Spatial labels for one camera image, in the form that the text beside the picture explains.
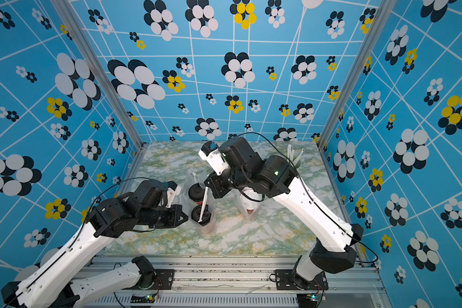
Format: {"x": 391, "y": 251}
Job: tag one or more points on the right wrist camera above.
{"x": 234, "y": 153}

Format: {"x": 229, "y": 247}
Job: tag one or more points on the right aluminium corner post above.
{"x": 382, "y": 15}

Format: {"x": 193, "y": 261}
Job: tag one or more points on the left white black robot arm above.
{"x": 54, "y": 284}

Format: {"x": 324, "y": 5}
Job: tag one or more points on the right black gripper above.
{"x": 214, "y": 182}

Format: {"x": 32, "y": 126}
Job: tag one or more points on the clear plastic carrier bag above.
{"x": 198, "y": 204}
{"x": 250, "y": 195}

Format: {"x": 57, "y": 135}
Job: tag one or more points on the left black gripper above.
{"x": 178, "y": 214}

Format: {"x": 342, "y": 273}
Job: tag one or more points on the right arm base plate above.
{"x": 287, "y": 280}

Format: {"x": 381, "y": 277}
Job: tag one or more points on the aluminium corner post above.
{"x": 382, "y": 15}
{"x": 66, "y": 14}

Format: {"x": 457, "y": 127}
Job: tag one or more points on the left aluminium corner post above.
{"x": 66, "y": 14}

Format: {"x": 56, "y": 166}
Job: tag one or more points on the red cup white lid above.
{"x": 250, "y": 206}

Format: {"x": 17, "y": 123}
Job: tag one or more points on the red cup black lid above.
{"x": 196, "y": 213}
{"x": 196, "y": 193}

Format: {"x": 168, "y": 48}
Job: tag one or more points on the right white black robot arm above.
{"x": 276, "y": 178}

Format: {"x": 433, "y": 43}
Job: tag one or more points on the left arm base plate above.
{"x": 160, "y": 279}

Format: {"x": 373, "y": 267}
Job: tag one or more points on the aluminium rail frame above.
{"x": 247, "y": 281}

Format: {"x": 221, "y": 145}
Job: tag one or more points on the white wrapped straws bundle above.
{"x": 293, "y": 153}

